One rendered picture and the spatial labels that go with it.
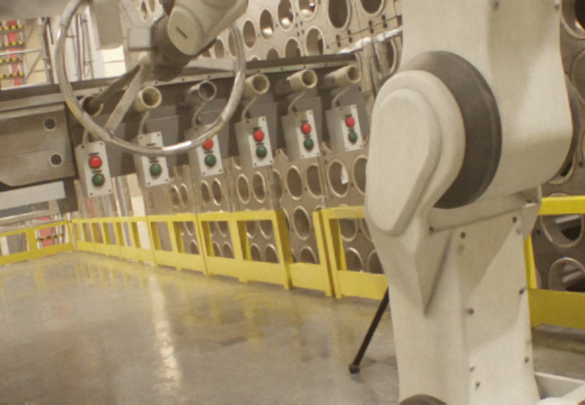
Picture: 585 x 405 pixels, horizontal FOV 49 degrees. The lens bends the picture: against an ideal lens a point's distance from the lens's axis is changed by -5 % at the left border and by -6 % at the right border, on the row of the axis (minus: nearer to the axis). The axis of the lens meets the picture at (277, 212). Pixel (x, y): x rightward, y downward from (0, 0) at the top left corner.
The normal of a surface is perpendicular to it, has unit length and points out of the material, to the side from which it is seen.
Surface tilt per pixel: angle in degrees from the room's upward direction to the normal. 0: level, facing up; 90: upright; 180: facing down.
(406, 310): 90
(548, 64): 90
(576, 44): 90
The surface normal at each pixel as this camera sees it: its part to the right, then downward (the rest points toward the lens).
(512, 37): 0.52, 0.21
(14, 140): 0.46, -0.02
